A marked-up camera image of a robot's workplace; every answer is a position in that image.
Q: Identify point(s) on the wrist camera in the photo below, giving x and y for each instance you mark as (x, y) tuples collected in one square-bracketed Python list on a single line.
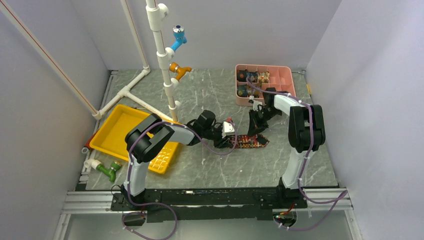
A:
[(256, 105), (228, 129)]

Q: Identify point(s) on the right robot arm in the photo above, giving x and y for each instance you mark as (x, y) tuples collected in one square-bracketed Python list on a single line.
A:
[(306, 133)]

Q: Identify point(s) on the pink divided organizer box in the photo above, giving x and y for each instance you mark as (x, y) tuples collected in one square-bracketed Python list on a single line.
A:
[(280, 78)]

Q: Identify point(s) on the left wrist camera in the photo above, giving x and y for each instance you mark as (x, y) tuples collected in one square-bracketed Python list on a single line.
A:
[(228, 129)]

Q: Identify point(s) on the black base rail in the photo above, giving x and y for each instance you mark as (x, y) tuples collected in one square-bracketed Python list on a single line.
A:
[(260, 203)]

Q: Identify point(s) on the white PVC pipe stand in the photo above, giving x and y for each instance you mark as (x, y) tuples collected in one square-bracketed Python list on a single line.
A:
[(156, 13)]

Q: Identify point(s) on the blue dotted rolled tie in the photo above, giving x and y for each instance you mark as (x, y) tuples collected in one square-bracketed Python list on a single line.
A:
[(241, 91)]

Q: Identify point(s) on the blue plastic faucet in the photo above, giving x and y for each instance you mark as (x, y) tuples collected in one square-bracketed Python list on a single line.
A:
[(179, 35)]

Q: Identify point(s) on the green plastic faucet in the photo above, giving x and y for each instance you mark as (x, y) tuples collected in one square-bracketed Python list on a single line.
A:
[(111, 171)]

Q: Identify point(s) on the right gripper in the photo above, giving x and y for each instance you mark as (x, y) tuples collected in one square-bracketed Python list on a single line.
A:
[(255, 126)]

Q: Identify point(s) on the gold floral rolled tie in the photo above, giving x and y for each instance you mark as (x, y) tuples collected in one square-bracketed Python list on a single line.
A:
[(263, 77)]

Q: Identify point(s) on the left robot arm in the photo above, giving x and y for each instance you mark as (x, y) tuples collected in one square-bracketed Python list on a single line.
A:
[(148, 138)]

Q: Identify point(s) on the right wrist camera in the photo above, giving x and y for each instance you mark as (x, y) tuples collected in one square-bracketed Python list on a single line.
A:
[(256, 105)]

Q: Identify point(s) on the multicolour patterned necktie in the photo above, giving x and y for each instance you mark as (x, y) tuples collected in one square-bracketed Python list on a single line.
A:
[(248, 142)]

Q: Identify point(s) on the white pipe with red stripe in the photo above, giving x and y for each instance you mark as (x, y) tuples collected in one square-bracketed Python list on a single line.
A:
[(15, 20)]

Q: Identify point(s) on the yellow plastic tray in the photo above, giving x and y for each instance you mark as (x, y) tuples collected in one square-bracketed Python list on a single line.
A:
[(110, 138)]

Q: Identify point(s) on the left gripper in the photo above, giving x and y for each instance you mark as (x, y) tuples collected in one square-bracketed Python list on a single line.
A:
[(222, 143)]

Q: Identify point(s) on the dark rolled tie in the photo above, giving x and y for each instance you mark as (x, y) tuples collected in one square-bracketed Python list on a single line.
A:
[(241, 75)]

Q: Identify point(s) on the orange plastic faucet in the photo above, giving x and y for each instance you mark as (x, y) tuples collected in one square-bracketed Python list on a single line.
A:
[(180, 71)]

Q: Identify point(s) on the brown patterned rolled tie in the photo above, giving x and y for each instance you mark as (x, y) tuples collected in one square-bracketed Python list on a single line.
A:
[(253, 90)]

